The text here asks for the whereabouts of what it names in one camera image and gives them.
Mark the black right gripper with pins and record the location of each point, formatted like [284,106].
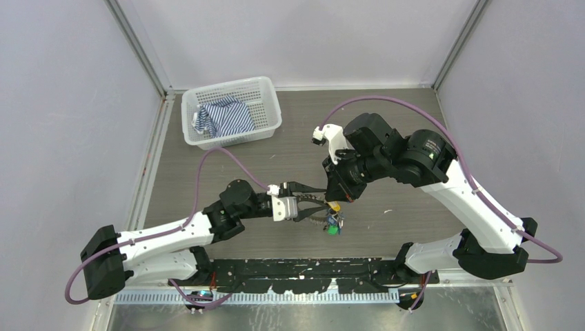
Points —
[337,186]

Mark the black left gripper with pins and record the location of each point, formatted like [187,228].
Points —
[304,212]

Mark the yellow key tag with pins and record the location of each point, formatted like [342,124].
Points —
[335,207]

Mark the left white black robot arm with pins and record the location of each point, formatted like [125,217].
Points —
[112,260]

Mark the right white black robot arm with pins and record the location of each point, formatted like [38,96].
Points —
[368,149]

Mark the green key tag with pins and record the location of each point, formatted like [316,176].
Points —
[333,229]

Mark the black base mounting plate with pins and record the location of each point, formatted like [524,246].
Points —
[301,276]

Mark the white plastic perforated basket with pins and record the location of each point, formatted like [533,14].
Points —
[258,93]

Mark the blue white striped cloth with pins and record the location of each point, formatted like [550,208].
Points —
[222,118]

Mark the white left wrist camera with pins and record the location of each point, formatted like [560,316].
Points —
[283,202]

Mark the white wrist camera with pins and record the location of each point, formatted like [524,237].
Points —
[283,202]
[333,136]

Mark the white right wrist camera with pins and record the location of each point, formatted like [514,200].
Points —
[333,136]

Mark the aluminium frame rail left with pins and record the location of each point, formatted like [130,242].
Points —
[143,192]

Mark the slotted cable duct strip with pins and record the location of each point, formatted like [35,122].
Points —
[172,297]

